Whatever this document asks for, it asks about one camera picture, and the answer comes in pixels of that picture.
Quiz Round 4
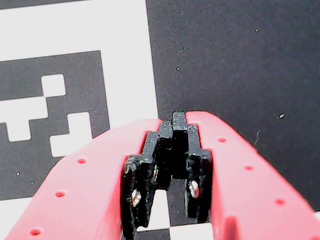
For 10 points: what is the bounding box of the checkerboard marker mat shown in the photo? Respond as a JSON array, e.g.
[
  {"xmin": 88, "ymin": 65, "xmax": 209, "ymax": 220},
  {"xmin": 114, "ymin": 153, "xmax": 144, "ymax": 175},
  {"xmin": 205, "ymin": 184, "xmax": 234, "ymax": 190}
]
[{"xmin": 0, "ymin": 0, "xmax": 320, "ymax": 240}]

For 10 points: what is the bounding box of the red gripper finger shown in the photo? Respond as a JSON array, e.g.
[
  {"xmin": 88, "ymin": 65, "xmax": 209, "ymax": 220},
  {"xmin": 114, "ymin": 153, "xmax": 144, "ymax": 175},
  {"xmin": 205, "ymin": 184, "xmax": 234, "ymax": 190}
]
[
  {"xmin": 0, "ymin": 118, "xmax": 176, "ymax": 240},
  {"xmin": 172, "ymin": 111, "xmax": 320, "ymax": 240}
]

